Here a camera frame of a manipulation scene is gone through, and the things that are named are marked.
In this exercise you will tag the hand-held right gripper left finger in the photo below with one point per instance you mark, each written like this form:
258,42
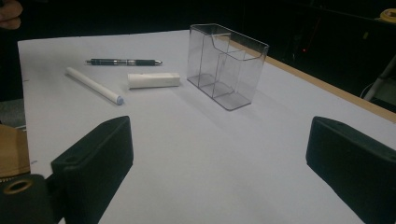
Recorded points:
96,168

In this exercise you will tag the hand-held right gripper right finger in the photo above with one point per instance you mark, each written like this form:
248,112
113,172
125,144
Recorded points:
358,168

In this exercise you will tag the white pen with blue end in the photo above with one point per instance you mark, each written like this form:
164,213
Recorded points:
93,84

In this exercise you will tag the black pen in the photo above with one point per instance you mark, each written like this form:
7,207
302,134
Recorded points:
124,62

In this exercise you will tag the clear plastic desk organizer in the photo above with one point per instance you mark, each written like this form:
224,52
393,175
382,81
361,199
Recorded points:
243,77

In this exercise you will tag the tan brown object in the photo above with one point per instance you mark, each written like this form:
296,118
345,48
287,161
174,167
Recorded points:
12,152

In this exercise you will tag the white stand leg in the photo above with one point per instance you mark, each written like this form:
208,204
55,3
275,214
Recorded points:
381,77

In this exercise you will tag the white eraser block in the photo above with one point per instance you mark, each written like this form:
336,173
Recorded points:
154,80

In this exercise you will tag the yellow tape roll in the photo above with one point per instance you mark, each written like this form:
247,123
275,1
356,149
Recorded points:
389,15

